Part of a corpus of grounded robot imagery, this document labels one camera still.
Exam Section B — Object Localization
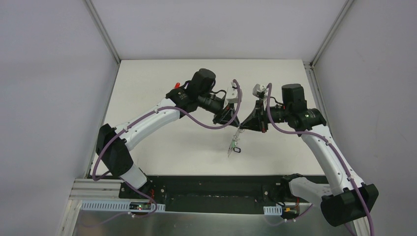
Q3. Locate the key with green tag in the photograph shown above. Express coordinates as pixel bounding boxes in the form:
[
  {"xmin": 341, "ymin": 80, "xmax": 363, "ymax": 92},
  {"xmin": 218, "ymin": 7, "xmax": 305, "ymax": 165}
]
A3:
[{"xmin": 229, "ymin": 140, "xmax": 236, "ymax": 150}]

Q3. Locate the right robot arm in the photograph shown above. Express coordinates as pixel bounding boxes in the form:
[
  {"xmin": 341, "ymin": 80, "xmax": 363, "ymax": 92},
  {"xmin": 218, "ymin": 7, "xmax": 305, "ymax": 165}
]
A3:
[{"xmin": 240, "ymin": 84, "xmax": 379, "ymax": 226}]

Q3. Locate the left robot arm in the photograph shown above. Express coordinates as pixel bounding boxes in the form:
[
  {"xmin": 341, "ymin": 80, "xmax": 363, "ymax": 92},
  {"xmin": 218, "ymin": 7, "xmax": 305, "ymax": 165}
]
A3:
[{"xmin": 92, "ymin": 68, "xmax": 242, "ymax": 199}]

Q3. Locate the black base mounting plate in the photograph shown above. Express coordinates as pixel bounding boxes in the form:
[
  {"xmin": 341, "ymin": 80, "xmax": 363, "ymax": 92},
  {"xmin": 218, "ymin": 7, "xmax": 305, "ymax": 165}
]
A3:
[{"xmin": 119, "ymin": 175, "xmax": 312, "ymax": 216}]

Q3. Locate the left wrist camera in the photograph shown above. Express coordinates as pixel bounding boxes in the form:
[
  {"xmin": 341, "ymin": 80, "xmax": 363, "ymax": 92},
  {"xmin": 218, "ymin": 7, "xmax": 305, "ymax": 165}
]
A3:
[{"xmin": 224, "ymin": 82, "xmax": 240, "ymax": 105}]

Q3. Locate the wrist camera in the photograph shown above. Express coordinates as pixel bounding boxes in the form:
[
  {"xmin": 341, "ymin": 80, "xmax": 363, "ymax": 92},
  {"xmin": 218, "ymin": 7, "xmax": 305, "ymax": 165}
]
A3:
[
  {"xmin": 224, "ymin": 82, "xmax": 240, "ymax": 105},
  {"xmin": 252, "ymin": 84, "xmax": 268, "ymax": 99}
]

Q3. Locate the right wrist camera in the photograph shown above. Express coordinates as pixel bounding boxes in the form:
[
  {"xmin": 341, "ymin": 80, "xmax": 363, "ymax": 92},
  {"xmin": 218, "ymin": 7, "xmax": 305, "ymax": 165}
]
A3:
[{"xmin": 252, "ymin": 84, "xmax": 268, "ymax": 99}]

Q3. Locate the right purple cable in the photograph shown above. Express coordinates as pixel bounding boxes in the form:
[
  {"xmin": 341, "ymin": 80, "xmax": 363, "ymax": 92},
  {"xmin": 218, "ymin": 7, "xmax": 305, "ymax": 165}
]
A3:
[{"xmin": 265, "ymin": 83, "xmax": 375, "ymax": 236}]

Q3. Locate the purple cable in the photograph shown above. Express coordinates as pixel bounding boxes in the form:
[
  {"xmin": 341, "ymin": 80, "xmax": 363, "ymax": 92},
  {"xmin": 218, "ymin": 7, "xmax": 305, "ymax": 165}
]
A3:
[
  {"xmin": 78, "ymin": 79, "xmax": 243, "ymax": 228},
  {"xmin": 265, "ymin": 83, "xmax": 375, "ymax": 236}
]

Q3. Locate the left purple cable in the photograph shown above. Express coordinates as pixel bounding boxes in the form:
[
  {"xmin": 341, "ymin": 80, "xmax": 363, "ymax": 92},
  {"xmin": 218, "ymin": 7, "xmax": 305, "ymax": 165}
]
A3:
[{"xmin": 78, "ymin": 79, "xmax": 243, "ymax": 228}]

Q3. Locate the white slotted cable duct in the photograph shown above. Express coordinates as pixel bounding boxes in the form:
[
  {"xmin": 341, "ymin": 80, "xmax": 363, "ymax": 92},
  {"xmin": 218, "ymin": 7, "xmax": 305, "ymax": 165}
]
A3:
[{"xmin": 81, "ymin": 200, "xmax": 283, "ymax": 216}]

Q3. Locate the aluminium frame rail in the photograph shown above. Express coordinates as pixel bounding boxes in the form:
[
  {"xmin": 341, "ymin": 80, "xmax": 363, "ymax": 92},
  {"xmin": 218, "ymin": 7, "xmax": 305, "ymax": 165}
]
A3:
[{"xmin": 69, "ymin": 178, "xmax": 121, "ymax": 200}]

